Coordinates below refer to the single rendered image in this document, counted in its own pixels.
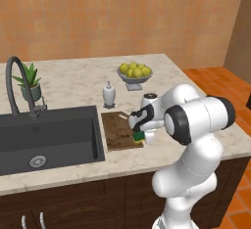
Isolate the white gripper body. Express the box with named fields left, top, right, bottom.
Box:
left=143, top=128, right=159, bottom=146

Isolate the green and yellow sponge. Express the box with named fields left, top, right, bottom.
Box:
left=131, top=129, right=147, bottom=144

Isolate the brown wooden cutting board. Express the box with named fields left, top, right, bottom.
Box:
left=100, top=110, right=145, bottom=153

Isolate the grey fruit bowl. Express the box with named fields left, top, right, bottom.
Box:
left=116, top=66, right=154, bottom=92

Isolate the white soap dispenser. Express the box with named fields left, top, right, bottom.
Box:
left=102, top=80, right=117, bottom=110

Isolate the dark brown cupboard door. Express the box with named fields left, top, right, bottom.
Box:
left=104, top=175, right=127, bottom=229
left=125, top=170, right=169, bottom=229
left=0, top=206, right=33, bottom=229
left=30, top=201, right=106, bottom=229

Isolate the dark brown cupboard side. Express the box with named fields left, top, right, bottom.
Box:
left=195, top=155, right=251, bottom=229

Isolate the dark grey sink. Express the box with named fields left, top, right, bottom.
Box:
left=0, top=105, right=107, bottom=177

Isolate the dark furniture edge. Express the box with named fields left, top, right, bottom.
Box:
left=245, top=90, right=251, bottom=111

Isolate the dark brown cupboard panel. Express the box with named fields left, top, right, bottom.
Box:
left=0, top=179, right=106, bottom=209

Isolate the green plant in grey pot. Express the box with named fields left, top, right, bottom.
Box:
left=12, top=62, right=43, bottom=103

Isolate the dark grey arched tap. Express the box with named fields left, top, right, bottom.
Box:
left=5, top=55, right=49, bottom=118

